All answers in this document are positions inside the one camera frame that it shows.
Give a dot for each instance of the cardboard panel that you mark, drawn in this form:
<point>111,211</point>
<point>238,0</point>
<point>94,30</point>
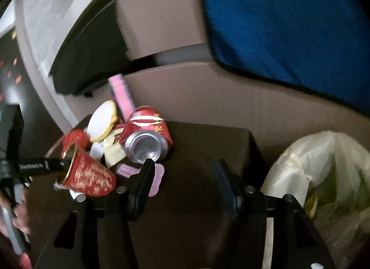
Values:
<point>186,85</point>

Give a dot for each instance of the red soda can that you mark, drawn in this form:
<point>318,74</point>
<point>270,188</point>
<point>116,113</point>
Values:
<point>145,136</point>

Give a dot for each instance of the blue towel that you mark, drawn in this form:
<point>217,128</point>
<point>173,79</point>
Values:
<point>317,46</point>

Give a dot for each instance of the person's left hand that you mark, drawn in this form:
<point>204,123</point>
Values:
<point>21,219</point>

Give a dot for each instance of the black refrigerator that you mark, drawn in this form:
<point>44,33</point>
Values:
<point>40,131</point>

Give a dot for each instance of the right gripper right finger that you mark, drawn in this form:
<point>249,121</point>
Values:
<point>230,185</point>

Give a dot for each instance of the red plastic bag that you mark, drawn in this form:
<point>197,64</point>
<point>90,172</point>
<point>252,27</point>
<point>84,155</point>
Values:
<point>77,136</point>

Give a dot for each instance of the grey kitchen countertop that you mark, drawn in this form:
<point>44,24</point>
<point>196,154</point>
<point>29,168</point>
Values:
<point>44,28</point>

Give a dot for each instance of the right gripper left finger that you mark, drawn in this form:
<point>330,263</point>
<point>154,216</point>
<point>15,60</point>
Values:
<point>139,188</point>

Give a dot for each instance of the red paper cup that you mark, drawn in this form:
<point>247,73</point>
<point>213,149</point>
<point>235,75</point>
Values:
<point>84,174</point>

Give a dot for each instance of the cream snack wrapper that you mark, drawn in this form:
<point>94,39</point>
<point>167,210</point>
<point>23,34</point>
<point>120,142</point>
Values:
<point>113,151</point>

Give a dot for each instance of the black cloth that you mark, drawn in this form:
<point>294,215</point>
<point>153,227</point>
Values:
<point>99,52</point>

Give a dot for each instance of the white gold round lid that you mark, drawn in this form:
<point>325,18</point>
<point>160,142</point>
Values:
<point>102,121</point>

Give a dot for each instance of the pink tissue pack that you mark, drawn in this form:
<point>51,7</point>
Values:
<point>122,95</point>

